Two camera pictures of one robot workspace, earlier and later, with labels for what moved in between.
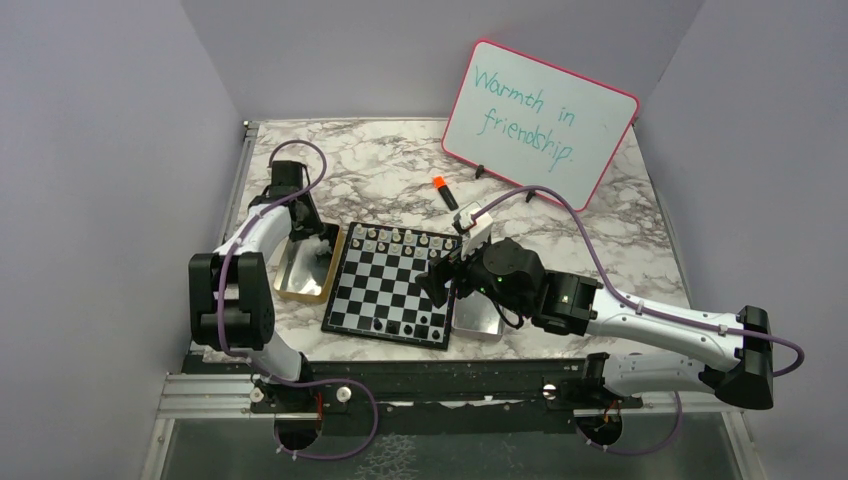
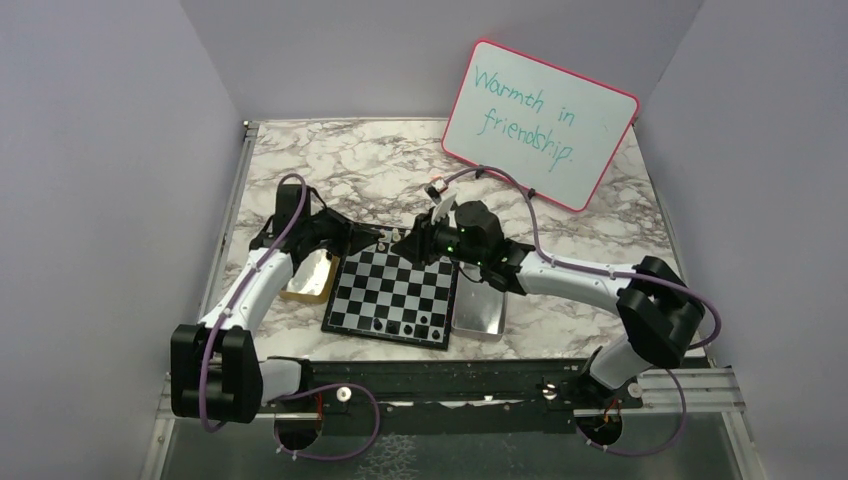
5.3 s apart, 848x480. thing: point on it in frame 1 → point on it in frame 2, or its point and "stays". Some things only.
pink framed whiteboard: (523, 122) stays
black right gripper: (439, 272) → (417, 246)
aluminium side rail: (250, 133) stays
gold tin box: (308, 267) stays
